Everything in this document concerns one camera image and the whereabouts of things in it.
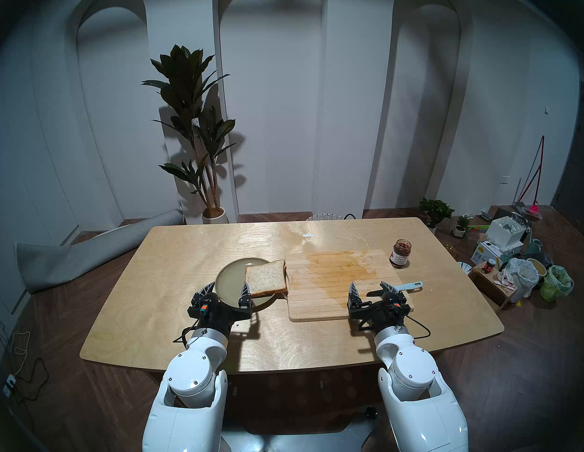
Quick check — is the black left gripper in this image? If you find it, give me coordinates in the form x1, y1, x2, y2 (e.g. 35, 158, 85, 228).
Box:
188, 281, 253, 338

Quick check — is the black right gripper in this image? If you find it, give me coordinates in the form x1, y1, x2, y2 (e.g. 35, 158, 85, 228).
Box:
347, 281, 412, 333

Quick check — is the round pale green plate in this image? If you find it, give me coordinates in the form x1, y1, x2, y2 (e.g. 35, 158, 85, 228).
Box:
214, 258, 284, 308

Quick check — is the knife with light blue handle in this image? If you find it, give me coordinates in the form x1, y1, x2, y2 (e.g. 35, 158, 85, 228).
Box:
366, 281, 424, 298

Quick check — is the glass jar of red jam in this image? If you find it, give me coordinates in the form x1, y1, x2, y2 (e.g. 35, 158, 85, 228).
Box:
390, 239, 412, 268

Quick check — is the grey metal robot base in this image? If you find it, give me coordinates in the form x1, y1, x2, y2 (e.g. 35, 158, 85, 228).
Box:
221, 409, 380, 452

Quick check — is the slice of brown bread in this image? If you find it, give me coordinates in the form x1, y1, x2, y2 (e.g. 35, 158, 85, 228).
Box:
244, 259, 288, 298

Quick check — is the wooden cutting board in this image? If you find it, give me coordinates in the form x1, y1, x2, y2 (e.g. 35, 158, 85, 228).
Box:
284, 250, 414, 323

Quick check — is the small bushy green potted plant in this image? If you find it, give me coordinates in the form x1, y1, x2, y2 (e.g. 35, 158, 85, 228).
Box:
418, 198, 455, 234

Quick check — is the printed white cardboard box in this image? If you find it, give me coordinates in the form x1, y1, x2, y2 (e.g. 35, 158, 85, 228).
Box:
471, 242, 504, 267

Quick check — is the open white box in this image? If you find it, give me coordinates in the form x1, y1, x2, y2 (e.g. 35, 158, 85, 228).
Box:
486, 216, 528, 249

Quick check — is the rolled grey carpet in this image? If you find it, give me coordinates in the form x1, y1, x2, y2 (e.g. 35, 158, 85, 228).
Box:
15, 209, 185, 294

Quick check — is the white plastic bag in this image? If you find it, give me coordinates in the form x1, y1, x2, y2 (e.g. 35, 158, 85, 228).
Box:
498, 258, 540, 302

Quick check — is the tall potted dark-leaved plant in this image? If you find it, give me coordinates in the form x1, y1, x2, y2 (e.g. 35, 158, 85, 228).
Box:
141, 45, 245, 225

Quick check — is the dark door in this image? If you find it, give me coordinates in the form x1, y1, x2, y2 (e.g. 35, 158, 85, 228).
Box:
551, 81, 584, 243

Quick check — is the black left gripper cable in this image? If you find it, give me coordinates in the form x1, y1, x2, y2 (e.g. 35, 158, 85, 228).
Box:
173, 318, 201, 349

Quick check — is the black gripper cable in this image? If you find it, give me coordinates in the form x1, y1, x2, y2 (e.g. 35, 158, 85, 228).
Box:
405, 315, 432, 339
173, 318, 201, 349

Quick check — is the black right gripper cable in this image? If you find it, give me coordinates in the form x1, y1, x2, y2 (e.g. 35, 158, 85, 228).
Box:
405, 315, 432, 339

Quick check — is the black floor cable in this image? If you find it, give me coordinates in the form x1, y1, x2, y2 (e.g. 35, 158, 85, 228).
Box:
0, 312, 49, 402

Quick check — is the red-handled broom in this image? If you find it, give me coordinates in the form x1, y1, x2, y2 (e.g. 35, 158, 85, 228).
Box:
513, 136, 545, 216

